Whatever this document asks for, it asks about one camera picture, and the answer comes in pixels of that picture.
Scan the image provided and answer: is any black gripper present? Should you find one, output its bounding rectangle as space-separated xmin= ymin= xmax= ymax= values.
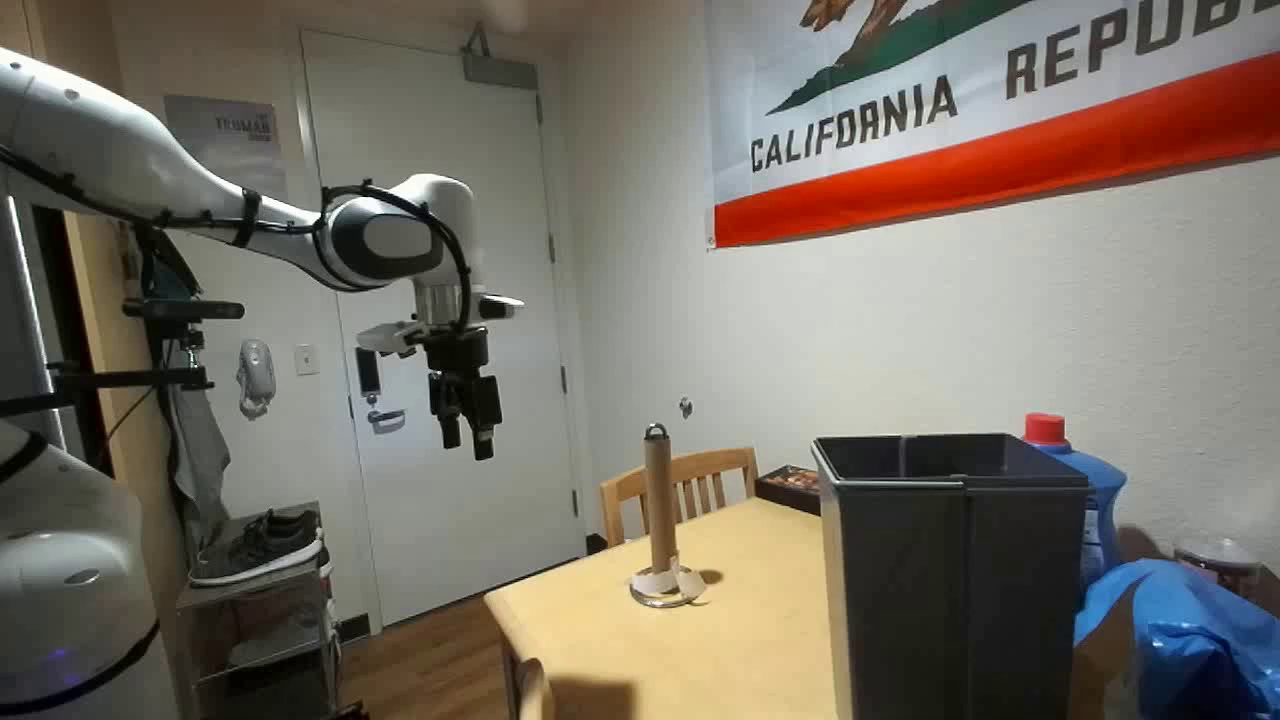
xmin=418 ymin=326 xmax=503 ymax=465

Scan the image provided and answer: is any brown cardboard paper towel core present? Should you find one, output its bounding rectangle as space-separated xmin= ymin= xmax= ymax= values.
xmin=640 ymin=422 xmax=681 ymax=575

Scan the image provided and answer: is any metal paper towel stand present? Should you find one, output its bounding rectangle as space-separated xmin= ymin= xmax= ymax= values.
xmin=623 ymin=560 xmax=706 ymax=612

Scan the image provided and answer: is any gray plastic bin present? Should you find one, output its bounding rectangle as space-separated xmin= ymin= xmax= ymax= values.
xmin=807 ymin=431 xmax=1090 ymax=720

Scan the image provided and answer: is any white door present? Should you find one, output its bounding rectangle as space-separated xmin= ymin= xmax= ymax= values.
xmin=296 ymin=33 xmax=590 ymax=634

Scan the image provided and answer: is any gray sneakers pair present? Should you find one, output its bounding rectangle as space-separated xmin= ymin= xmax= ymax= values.
xmin=184 ymin=499 xmax=329 ymax=593

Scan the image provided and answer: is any light wooden chair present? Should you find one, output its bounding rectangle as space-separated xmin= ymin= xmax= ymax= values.
xmin=597 ymin=443 xmax=762 ymax=550
xmin=507 ymin=653 xmax=550 ymax=720

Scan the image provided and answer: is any gray shoe rack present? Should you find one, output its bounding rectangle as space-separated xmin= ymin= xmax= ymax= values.
xmin=174 ymin=558 xmax=344 ymax=720

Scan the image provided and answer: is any dark printed flat box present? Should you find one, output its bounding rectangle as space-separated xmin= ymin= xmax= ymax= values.
xmin=751 ymin=462 xmax=825 ymax=522

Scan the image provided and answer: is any gray door closer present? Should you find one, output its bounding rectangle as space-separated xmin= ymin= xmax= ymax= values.
xmin=458 ymin=48 xmax=544 ymax=93

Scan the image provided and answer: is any blue detergent bottle red cap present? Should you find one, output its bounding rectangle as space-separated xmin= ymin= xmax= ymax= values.
xmin=1019 ymin=413 xmax=1132 ymax=593

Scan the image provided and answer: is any California Republic flag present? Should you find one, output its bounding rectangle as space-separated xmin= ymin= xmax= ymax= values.
xmin=704 ymin=0 xmax=1280 ymax=251

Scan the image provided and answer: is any blue plastic bag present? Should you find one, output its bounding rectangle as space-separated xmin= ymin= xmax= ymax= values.
xmin=1070 ymin=558 xmax=1280 ymax=720

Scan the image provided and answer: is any wrist camera on white mount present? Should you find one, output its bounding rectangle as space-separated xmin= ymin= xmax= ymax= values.
xmin=350 ymin=315 xmax=427 ymax=361

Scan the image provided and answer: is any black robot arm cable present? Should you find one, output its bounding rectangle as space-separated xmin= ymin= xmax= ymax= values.
xmin=314 ymin=176 xmax=481 ymax=335

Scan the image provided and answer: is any white wall-hung device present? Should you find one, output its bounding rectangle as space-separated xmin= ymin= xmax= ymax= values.
xmin=230 ymin=335 xmax=280 ymax=426

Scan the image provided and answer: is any black camera tripod stand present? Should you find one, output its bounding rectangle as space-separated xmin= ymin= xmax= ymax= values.
xmin=116 ymin=220 xmax=252 ymax=537

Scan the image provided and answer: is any paper notice on wall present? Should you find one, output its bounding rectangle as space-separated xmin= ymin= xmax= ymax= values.
xmin=161 ymin=93 xmax=289 ymax=199

